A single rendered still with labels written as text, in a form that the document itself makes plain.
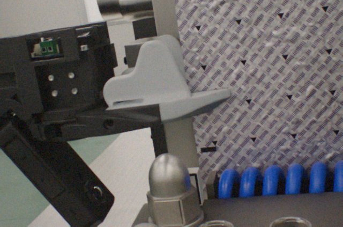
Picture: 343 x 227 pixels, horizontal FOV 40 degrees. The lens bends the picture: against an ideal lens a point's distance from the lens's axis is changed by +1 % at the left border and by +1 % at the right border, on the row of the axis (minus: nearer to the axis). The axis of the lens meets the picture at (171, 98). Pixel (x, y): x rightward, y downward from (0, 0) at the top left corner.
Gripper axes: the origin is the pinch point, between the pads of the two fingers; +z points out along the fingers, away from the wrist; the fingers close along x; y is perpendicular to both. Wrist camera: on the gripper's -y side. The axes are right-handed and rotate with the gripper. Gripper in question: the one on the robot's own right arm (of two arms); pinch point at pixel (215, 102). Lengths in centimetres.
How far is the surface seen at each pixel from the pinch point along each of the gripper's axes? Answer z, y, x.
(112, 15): -9.5, 7.5, 8.1
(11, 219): -169, -109, 216
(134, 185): -19.0, -19.0, 31.8
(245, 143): 1.8, -3.3, -0.3
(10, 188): -201, -109, 269
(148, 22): -12.7, 5.5, 33.0
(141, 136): -25, -19, 60
